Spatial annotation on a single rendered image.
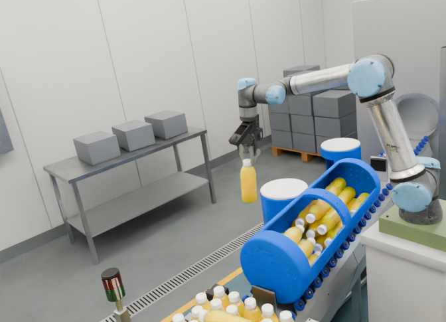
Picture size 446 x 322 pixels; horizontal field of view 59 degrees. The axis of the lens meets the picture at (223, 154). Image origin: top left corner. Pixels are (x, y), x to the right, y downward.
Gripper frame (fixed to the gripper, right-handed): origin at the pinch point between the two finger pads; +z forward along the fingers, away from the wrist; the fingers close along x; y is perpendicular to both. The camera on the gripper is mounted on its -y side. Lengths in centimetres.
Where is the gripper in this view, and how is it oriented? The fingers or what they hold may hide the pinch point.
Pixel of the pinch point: (247, 162)
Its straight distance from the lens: 171.3
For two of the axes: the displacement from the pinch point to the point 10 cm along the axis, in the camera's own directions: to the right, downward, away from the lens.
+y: 6.4, -3.3, 6.9
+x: -7.6, -1.9, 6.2
